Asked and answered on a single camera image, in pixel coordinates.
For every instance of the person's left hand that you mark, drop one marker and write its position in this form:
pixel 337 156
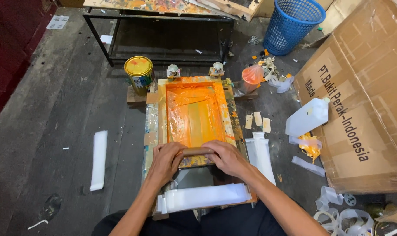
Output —
pixel 164 164

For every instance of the person's right hand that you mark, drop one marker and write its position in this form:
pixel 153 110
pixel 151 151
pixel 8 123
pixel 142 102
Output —
pixel 229 159

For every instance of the person's right fingers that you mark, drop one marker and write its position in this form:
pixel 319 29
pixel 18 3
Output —
pixel 214 147

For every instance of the person's left fingers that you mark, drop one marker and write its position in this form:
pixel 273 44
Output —
pixel 170 147

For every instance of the wooden squeegee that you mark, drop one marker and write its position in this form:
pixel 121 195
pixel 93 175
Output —
pixel 198 151

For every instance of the masking tape piece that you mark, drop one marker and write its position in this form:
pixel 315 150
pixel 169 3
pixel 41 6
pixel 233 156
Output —
pixel 257 118
pixel 249 121
pixel 266 125

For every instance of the pile of white plastic bags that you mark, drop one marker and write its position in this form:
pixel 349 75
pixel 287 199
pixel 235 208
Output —
pixel 260 154

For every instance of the stack of white plastic bags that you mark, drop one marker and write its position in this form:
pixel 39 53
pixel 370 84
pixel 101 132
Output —
pixel 203 196

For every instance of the long white plastic bag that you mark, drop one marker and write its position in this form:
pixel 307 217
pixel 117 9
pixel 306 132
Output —
pixel 99 160

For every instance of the metal hinge clamp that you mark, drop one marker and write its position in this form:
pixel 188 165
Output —
pixel 216 69
pixel 173 70

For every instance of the person's black trousers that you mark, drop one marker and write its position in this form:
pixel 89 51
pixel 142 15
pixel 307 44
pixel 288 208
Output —
pixel 191 223

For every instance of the yellow lid paint can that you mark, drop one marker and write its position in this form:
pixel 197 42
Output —
pixel 139 75

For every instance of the orange plastic bag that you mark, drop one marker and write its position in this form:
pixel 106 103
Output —
pixel 251 77

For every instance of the crumpled white plastic bag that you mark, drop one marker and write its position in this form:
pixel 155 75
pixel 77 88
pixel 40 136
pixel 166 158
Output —
pixel 282 84

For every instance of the orange stained plastic scrap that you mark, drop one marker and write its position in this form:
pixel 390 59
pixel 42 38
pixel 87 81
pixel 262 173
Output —
pixel 308 146

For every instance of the white plastic strip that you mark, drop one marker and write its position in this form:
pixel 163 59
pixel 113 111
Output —
pixel 308 166

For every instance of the white plastic jerrycan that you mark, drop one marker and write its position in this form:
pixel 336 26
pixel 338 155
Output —
pixel 308 118

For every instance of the heap of orange stained scraps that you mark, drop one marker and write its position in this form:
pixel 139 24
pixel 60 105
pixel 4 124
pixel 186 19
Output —
pixel 267 64

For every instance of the small white paper piece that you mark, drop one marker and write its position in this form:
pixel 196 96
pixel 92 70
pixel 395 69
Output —
pixel 106 39

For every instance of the blue plastic waste basket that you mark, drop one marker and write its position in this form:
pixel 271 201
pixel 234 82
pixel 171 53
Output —
pixel 291 24

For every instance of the heap of crumpled plastic strips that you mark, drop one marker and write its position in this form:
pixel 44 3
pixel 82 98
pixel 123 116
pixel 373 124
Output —
pixel 344 213

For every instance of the large brown cardboard box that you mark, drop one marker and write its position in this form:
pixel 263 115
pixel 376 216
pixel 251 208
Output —
pixel 365 101

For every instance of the white paper sheet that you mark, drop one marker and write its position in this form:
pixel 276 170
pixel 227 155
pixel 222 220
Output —
pixel 57 22

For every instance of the orange ink screen printing frame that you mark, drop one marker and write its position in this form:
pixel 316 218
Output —
pixel 195 114

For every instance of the black metal frame table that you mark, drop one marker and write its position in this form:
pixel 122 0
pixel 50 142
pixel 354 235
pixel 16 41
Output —
pixel 162 32

